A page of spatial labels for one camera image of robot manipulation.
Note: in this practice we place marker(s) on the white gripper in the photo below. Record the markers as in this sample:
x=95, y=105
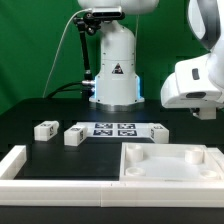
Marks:
x=190, y=86

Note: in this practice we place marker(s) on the white square tabletop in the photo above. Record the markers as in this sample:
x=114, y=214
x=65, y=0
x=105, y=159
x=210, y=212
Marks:
x=144, y=162

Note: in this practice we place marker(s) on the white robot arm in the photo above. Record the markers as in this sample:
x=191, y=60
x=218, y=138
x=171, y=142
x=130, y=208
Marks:
x=117, y=87

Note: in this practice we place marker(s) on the AprilTag marker sheet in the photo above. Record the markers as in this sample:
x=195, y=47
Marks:
x=116, y=130

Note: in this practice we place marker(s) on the white U-shaped obstacle fence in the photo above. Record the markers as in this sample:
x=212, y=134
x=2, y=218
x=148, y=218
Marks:
x=103, y=193

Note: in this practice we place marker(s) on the grey depth camera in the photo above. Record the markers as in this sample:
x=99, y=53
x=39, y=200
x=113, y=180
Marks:
x=107, y=12

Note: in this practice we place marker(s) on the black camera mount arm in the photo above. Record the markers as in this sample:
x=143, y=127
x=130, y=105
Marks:
x=86, y=25

